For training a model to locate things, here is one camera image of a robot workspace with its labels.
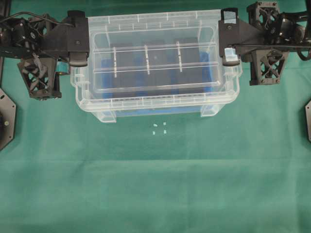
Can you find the green table cloth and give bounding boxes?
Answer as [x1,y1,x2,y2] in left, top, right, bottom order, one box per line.
[0,53,311,233]

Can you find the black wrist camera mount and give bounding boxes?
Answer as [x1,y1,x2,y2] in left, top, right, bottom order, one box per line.
[249,50,289,86]
[17,58,62,100]

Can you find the black camera carton three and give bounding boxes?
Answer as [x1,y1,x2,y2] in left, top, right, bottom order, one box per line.
[174,37,203,94]

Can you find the clear plastic box lid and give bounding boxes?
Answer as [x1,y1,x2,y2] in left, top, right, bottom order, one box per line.
[71,10,242,116]

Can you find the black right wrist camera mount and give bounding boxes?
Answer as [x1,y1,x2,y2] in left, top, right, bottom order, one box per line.
[249,50,289,86]

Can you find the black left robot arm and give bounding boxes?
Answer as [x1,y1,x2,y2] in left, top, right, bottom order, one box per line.
[0,10,89,67]

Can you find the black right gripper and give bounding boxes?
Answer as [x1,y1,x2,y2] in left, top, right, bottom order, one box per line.
[218,8,264,66]

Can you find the black camera carton two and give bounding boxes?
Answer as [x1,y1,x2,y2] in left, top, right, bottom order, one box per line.
[142,39,170,96]

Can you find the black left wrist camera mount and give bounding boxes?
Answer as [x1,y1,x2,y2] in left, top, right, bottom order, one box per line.
[17,58,62,100]

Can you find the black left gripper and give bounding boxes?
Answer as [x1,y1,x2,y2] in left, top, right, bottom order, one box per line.
[41,10,89,67]

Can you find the black camera carton one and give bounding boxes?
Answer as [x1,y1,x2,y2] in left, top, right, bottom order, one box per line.
[111,43,136,98]

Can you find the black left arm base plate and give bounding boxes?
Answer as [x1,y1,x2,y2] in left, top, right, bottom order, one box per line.
[0,89,17,150]

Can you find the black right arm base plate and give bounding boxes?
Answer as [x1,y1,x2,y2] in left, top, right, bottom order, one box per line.
[305,100,311,142]

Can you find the clear plastic storage box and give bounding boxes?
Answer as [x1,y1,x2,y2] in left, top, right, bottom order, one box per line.
[70,67,242,123]

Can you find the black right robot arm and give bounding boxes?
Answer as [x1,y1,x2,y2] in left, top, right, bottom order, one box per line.
[68,0,311,70]

